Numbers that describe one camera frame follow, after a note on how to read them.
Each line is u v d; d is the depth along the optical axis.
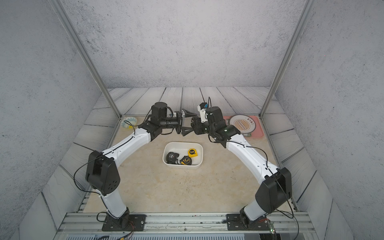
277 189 0.41
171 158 0.93
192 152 0.96
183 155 0.97
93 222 0.74
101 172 0.47
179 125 0.71
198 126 0.69
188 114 0.71
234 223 0.72
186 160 0.91
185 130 0.76
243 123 1.14
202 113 0.70
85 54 0.87
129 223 0.71
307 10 0.71
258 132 1.10
